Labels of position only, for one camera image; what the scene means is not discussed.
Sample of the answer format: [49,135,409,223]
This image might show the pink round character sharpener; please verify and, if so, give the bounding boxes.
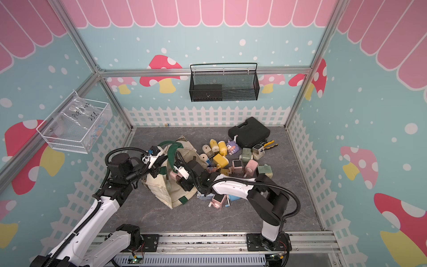
[206,167,218,174]

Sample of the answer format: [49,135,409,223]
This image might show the beige canvas tote bag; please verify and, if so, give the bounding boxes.
[143,136,208,209]

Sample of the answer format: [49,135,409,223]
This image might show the light blue square sharpener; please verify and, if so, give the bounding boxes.
[196,192,215,200]

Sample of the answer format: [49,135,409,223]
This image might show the cream pencil sharpener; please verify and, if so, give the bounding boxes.
[251,144,265,161]
[202,145,215,159]

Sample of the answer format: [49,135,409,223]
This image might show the pink translucent pencil sharpener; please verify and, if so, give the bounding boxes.
[209,194,229,209]

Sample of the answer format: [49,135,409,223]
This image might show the sky blue box sharpener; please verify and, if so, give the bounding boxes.
[228,195,240,201]

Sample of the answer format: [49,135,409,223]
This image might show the purple pencil sharpener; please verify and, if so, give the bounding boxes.
[226,135,240,155]

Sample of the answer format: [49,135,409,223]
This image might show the pink boxy pencil sharpener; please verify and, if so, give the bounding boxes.
[244,160,259,178]

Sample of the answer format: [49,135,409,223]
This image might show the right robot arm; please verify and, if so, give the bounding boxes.
[174,151,301,251]

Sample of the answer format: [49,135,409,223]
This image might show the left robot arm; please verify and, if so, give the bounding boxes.
[30,146,167,267]

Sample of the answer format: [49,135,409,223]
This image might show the black plastic tool case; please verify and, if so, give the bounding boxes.
[228,117,270,148]

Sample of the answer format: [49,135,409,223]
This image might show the clear plastic bag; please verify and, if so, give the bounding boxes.
[53,94,112,152]

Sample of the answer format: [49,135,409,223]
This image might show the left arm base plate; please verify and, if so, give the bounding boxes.
[133,234,160,253]

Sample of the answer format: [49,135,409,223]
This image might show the yellow handled pliers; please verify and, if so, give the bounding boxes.
[263,140,279,150]

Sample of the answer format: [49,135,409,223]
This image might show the white wire basket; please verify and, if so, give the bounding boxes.
[36,92,112,154]

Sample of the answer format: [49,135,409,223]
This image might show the black wire mesh basket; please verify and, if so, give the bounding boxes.
[189,62,260,102]

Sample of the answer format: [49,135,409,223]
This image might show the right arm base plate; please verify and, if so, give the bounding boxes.
[246,232,292,251]

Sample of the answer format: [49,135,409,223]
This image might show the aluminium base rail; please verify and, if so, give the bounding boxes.
[90,231,346,267]

